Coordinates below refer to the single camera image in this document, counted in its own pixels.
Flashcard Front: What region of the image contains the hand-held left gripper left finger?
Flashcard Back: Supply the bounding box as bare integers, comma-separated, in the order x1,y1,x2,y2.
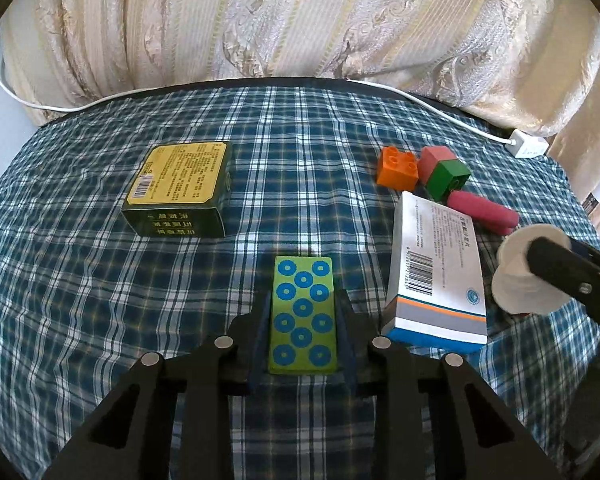
42,290,276,480

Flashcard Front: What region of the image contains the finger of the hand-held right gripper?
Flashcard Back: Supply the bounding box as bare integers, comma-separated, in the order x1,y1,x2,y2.
567,239,600,276
526,237,600,331

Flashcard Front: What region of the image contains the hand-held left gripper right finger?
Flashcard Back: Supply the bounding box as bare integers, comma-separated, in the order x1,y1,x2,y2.
335,287,543,480

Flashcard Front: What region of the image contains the white tape roll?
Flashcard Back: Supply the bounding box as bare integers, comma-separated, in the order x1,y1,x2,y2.
491,224,573,315

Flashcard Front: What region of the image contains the green block with blue circles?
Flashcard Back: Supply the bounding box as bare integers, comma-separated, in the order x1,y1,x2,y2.
268,256,340,375

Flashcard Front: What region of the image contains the pink foam hair curler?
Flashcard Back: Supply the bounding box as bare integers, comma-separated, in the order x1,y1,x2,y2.
447,190,519,236

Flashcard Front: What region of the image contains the white and blue medicine box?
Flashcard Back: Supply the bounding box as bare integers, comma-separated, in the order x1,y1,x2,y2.
381,191,488,354

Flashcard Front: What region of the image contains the white power strip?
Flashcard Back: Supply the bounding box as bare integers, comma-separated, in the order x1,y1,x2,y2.
507,129,550,157

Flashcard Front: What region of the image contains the green toy brick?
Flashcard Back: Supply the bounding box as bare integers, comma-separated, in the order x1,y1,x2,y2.
425,159,472,204

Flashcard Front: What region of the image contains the pink toy brick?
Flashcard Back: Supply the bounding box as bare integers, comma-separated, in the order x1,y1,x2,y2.
417,146,453,186

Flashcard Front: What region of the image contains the dark green box yellow label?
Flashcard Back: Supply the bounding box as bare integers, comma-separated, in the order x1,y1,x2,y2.
121,141,236,238

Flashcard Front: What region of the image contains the orange toy brick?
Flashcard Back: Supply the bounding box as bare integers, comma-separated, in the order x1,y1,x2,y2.
376,146,420,190

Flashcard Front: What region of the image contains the blue plaid tablecloth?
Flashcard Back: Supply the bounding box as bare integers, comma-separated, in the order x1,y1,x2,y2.
0,82,600,480

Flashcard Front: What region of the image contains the cream patterned curtain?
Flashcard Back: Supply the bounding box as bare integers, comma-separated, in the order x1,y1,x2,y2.
0,0,600,233

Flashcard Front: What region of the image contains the white power cable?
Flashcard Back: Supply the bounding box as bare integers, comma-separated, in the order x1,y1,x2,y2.
0,47,518,143

